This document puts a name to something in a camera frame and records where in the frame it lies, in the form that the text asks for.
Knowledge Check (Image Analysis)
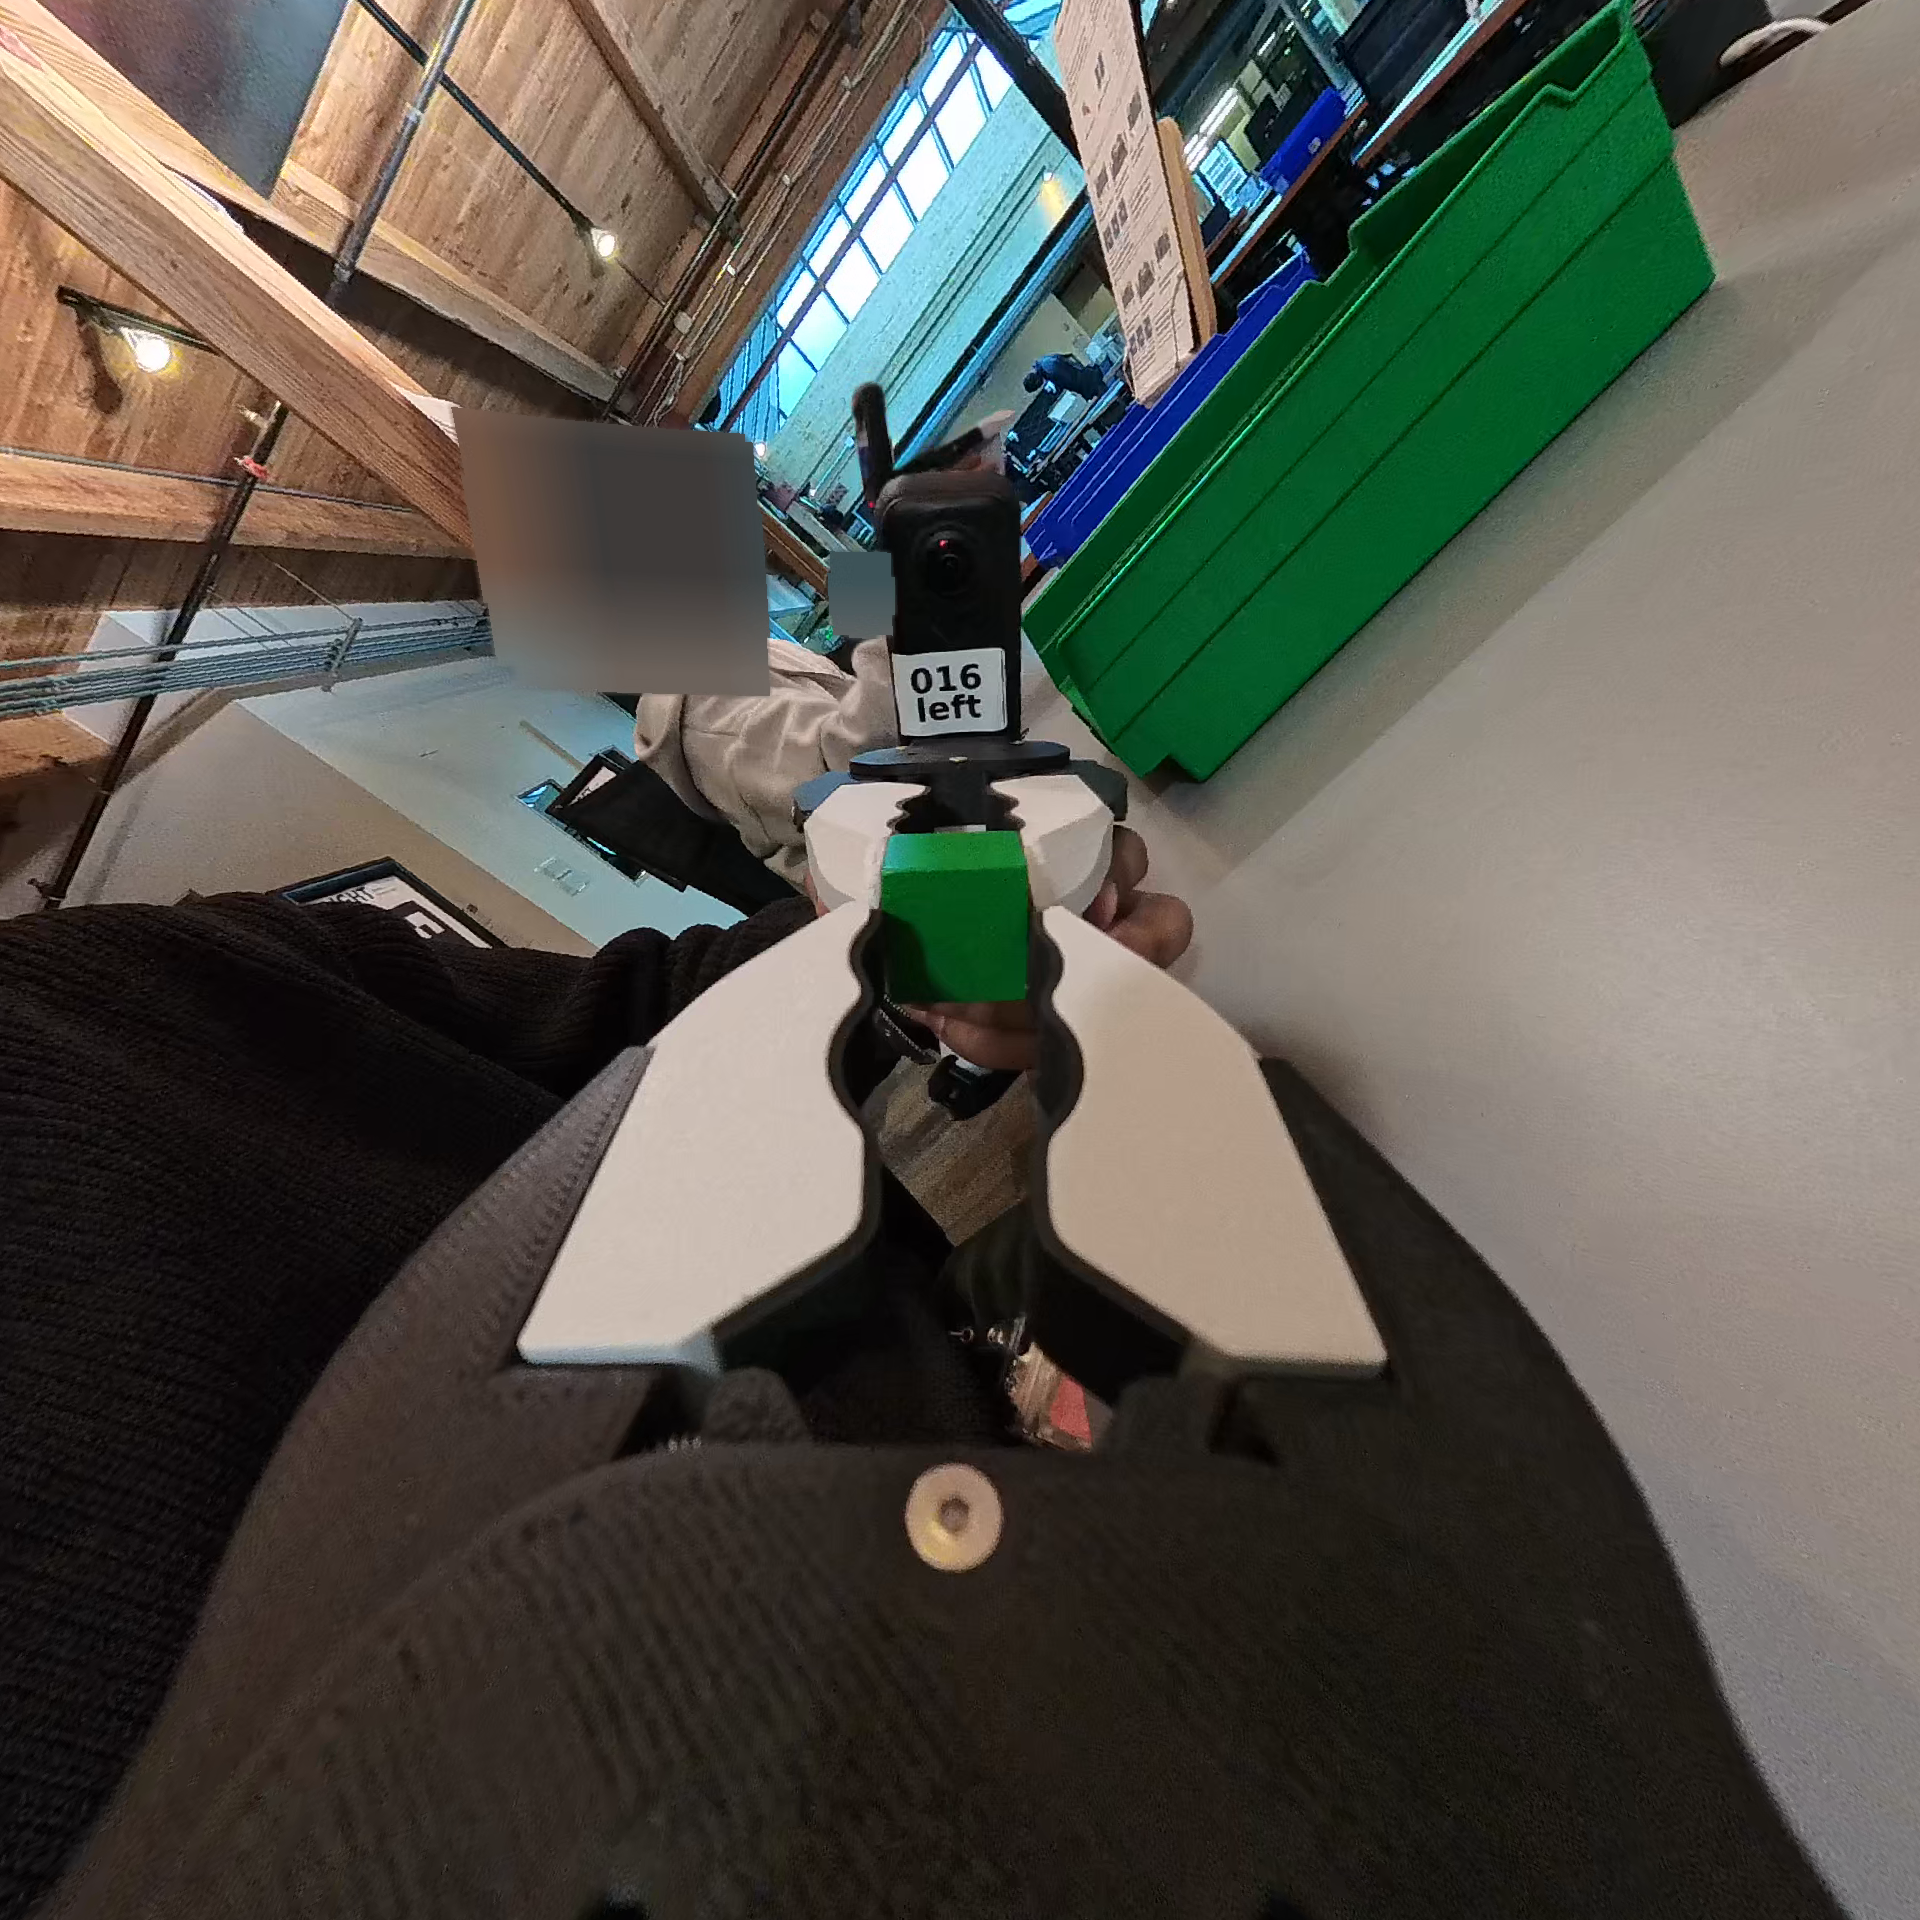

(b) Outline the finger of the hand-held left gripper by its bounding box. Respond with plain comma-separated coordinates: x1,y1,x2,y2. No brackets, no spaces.
808,780,923,910
1001,771,1118,914

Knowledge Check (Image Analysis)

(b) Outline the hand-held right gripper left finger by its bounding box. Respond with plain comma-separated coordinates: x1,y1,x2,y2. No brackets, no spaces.
516,904,889,1376

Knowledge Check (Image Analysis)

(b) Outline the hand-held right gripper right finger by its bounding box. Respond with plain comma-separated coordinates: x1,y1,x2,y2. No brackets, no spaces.
1029,904,1388,1376

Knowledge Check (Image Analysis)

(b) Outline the green wooden cube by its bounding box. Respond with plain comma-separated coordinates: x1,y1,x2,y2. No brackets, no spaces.
878,832,1037,1003

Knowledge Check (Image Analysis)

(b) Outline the green plastic bin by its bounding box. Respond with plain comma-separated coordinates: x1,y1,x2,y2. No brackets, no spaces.
1018,0,1717,785

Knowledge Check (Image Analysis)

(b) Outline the person's left forearm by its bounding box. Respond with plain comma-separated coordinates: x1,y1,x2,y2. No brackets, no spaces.
571,896,827,1082

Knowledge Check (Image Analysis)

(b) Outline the person's left hand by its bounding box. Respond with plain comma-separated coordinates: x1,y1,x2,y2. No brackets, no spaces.
914,831,1198,1075

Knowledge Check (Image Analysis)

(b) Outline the blue plastic bin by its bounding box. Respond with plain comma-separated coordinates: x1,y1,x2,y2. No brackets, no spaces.
1256,89,1356,195
1026,252,1325,579

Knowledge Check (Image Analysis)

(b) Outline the black framed sign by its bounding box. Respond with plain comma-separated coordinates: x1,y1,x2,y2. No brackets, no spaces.
273,856,505,951

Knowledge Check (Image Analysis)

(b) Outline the wooden document stand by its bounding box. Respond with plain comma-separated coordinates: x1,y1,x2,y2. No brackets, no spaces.
1050,0,1222,410

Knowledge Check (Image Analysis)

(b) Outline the instruction sheet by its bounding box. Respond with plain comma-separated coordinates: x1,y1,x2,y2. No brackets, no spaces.
1050,0,1202,404

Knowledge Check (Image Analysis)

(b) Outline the person's black sweater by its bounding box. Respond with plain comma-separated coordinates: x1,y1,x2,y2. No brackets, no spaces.
0,892,1050,1920

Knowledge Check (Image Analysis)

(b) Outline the black ceiling pipe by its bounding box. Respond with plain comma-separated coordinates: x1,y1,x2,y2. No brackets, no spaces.
45,0,467,909

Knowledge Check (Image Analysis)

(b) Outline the black box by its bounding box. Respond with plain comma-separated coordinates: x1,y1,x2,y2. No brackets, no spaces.
1641,0,1825,132

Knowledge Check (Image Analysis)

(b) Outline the metal cable tray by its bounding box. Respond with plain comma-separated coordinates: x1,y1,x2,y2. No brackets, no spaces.
0,608,495,721

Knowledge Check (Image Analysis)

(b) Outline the white cable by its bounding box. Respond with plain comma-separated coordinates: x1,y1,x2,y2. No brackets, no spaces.
1712,14,1853,70

